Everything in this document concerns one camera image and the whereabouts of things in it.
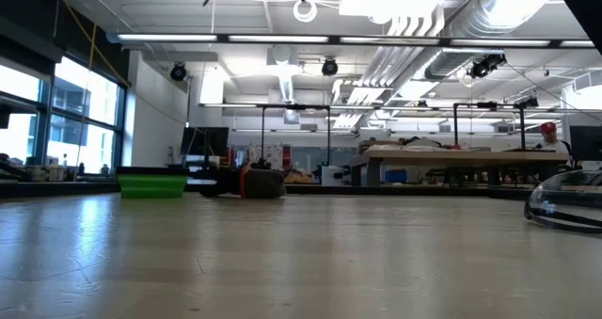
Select wooden workbench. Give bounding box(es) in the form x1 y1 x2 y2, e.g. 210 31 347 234
350 145 571 188

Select black gantry frame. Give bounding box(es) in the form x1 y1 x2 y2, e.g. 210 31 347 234
452 100 528 152
260 103 333 168

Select clear safety glasses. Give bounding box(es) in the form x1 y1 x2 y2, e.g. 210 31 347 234
523 168 602 235

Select person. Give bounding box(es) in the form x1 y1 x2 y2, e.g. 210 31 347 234
535 120 574 154

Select black grey work glove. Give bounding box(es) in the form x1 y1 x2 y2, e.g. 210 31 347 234
199 163 287 200

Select black monitor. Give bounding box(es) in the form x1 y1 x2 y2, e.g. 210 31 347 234
568 124 602 163
181 126 230 159

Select white box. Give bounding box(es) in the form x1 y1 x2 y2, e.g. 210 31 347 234
322 165 353 187

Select green square container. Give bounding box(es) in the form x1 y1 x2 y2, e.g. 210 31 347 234
116 166 189 199

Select yellow cable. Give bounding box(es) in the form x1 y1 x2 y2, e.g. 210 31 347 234
51 0 133 180

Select overhead light bar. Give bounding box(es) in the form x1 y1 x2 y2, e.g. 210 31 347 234
106 31 602 50

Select white cable coil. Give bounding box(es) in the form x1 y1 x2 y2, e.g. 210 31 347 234
293 0 319 24

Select silver ventilation duct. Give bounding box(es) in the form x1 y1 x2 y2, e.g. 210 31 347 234
392 0 559 94

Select black aluminium table frame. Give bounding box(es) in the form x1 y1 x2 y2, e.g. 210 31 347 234
0 180 602 201

